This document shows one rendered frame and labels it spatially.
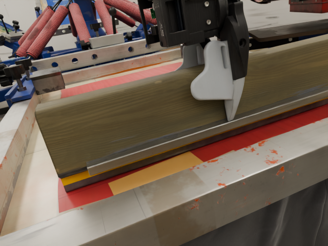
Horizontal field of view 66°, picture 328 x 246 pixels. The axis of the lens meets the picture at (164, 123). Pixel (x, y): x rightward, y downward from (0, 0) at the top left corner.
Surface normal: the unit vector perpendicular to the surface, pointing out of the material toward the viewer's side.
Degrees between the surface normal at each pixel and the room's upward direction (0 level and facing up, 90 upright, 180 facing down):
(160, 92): 89
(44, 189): 0
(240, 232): 93
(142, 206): 0
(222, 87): 82
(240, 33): 81
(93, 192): 0
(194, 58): 96
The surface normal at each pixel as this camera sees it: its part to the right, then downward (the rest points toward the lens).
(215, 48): 0.33, 0.19
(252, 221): 0.52, 0.35
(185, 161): -0.16, -0.91
